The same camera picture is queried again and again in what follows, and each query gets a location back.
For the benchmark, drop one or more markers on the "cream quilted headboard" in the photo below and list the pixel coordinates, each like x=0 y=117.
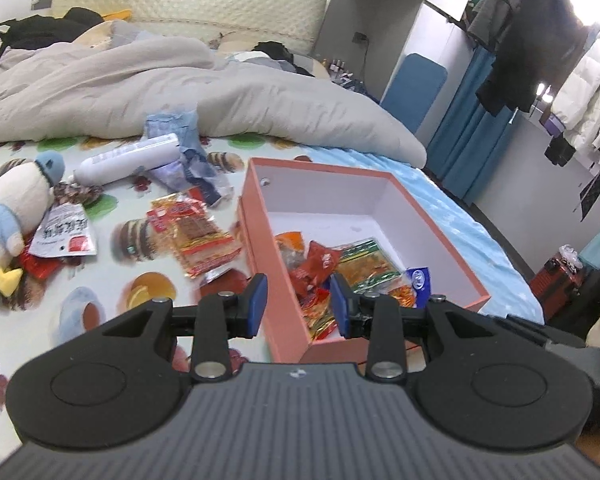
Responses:
x=205 y=0

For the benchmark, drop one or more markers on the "brown patterned scrunchie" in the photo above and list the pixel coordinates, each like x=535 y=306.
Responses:
x=77 y=192

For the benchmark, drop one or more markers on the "dark blue crumpled wrapper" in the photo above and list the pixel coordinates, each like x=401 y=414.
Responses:
x=200 y=172

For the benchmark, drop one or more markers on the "small cosmetic bottles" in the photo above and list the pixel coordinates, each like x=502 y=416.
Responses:
x=339 y=65

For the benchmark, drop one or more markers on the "white plastic bag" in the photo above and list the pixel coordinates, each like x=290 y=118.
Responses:
x=569 y=256

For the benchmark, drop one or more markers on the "purple hanging item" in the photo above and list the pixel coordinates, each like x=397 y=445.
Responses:
x=552 y=124

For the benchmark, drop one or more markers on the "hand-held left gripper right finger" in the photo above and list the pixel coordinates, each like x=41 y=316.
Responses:
x=341 y=305

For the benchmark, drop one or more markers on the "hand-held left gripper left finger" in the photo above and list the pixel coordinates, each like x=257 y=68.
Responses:
x=256 y=305

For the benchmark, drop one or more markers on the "light blue plastic bag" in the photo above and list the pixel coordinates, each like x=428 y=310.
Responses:
x=172 y=127

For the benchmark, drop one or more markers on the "small black hanging garment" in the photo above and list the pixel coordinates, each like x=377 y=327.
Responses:
x=560 y=149

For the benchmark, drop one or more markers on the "grey wardrobe cabinet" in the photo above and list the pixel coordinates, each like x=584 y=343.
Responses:
x=375 y=10

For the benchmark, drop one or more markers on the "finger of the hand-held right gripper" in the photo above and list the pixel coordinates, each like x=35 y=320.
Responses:
x=540 y=327

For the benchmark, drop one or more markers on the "pile of black clothes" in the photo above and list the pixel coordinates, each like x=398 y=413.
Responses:
x=40 y=27

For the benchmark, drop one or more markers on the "grey striped jacket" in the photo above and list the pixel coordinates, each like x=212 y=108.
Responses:
x=495 y=5

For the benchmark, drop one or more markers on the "white garment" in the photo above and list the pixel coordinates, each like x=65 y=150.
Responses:
x=250 y=57

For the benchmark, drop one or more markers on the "dark striped tie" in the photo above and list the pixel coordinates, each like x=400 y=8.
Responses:
x=596 y=187

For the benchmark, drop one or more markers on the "white tube bottle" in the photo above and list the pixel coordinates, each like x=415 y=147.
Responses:
x=125 y=160

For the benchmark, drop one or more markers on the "white red snack packet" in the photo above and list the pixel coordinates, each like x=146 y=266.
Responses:
x=62 y=232

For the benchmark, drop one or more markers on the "blue curtain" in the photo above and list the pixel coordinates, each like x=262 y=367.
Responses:
x=465 y=130

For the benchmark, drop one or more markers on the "white puffer jacket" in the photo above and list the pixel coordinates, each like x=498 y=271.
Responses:
x=587 y=90

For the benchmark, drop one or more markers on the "yellow item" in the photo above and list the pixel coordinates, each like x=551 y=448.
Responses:
x=117 y=15

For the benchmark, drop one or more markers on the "blue padded board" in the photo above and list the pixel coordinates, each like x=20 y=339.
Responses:
x=412 y=90

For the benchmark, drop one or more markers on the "green edged snack packet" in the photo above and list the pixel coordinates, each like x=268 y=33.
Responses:
x=375 y=265

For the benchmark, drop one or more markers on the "red suitcase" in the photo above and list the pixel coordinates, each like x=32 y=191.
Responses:
x=557 y=287

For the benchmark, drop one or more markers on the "grey duvet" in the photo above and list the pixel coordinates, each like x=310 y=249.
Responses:
x=180 y=90

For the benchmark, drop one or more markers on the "pink cardboard box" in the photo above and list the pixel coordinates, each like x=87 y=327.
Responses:
x=330 y=195

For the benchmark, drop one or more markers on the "black hanging coat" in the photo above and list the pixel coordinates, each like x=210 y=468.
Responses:
x=535 y=45

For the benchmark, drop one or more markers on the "dark wall switch panel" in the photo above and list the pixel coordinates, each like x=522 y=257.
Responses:
x=41 y=3

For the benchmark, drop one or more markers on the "wall socket with charger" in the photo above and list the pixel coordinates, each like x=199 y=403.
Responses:
x=361 y=38

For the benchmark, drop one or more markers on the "plush penguin toy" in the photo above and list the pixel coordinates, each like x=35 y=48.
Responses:
x=15 y=200

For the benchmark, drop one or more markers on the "small red packet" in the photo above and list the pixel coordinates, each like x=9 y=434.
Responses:
x=40 y=266

